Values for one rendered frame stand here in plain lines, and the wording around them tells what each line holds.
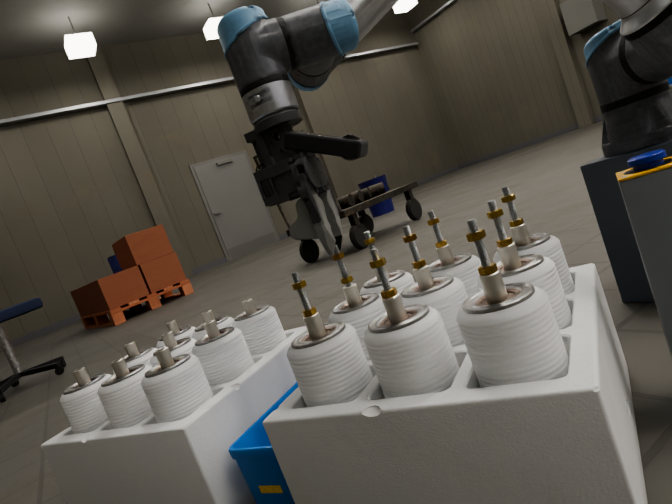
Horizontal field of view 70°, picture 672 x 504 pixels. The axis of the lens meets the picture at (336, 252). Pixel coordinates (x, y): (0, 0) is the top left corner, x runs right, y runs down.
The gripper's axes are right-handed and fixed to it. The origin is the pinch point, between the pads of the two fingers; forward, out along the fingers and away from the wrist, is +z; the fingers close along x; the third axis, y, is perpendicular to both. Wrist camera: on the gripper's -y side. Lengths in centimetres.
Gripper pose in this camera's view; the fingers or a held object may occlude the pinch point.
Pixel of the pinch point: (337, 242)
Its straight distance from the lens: 71.8
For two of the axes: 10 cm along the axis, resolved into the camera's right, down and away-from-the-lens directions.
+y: -8.9, 2.9, 3.6
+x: -3.0, 2.1, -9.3
